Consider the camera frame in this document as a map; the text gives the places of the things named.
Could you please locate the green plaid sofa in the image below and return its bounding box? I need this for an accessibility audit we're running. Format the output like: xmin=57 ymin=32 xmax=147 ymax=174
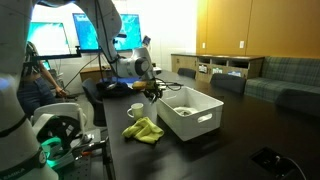
xmin=244 ymin=55 xmax=320 ymax=118

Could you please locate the brown wrist camera box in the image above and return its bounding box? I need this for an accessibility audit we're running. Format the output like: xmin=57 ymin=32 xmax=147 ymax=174
xmin=132 ymin=80 xmax=148 ymax=91

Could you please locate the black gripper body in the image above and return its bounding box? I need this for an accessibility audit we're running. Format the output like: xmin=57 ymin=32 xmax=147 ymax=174
xmin=143 ymin=78 xmax=163 ymax=98

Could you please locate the white mug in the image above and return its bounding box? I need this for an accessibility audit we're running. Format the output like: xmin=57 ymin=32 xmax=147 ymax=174
xmin=126 ymin=102 xmax=145 ymax=121

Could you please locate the white towel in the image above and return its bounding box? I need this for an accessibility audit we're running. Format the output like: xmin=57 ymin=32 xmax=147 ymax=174
xmin=173 ymin=105 xmax=200 ymax=117

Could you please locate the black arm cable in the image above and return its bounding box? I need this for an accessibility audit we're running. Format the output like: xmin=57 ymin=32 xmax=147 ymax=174
xmin=94 ymin=0 xmax=118 ymax=65

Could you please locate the yellow microfibre cloth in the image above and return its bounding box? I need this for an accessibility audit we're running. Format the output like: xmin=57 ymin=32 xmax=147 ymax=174
xmin=121 ymin=116 xmax=165 ymax=145

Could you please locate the wooden shelf cabinet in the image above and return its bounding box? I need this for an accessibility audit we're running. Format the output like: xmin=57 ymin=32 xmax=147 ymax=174
xmin=170 ymin=53 xmax=266 ymax=84

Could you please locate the wall display screen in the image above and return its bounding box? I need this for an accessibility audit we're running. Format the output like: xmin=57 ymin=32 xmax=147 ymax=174
xmin=27 ymin=21 xmax=72 ymax=57
xmin=72 ymin=13 xmax=143 ymax=54

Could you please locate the white plastic bin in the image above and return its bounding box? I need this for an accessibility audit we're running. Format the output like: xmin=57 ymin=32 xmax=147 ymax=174
xmin=155 ymin=86 xmax=225 ymax=142

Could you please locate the person in striped top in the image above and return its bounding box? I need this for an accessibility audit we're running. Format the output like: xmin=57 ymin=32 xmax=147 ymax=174
xmin=16 ymin=41 xmax=68 ymax=118

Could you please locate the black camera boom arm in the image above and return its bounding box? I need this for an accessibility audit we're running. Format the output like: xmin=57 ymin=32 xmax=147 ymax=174
xmin=29 ymin=45 xmax=83 ymax=63

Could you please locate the grey outlet cable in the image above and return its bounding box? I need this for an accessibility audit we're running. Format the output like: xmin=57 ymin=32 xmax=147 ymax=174
xmin=274 ymin=154 xmax=308 ymax=180

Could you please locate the black office chair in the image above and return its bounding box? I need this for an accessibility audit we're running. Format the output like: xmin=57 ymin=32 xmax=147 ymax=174
xmin=209 ymin=73 xmax=247 ymax=95
xmin=177 ymin=67 xmax=198 ymax=80
xmin=81 ymin=78 xmax=108 ymax=128

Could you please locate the table power outlet box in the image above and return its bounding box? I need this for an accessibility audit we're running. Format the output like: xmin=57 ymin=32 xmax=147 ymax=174
xmin=249 ymin=146 xmax=296 ymax=179

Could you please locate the wooden bench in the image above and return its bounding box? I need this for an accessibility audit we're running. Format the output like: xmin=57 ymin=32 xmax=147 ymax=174
xmin=79 ymin=64 xmax=113 ymax=83

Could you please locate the black bag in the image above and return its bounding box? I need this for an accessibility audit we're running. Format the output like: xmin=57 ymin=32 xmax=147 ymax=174
xmin=96 ymin=80 xmax=134 ymax=99

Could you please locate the small wall mounted panel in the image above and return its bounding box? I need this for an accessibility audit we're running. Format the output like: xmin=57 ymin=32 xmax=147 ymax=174
xmin=142 ymin=34 xmax=152 ymax=46

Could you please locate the perforated metal breadboard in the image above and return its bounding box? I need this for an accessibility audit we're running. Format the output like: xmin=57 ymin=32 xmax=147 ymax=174
xmin=58 ymin=153 xmax=108 ymax=180

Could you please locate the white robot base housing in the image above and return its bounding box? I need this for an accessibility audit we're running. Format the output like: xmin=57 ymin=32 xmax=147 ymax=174
xmin=30 ymin=102 xmax=88 ymax=169

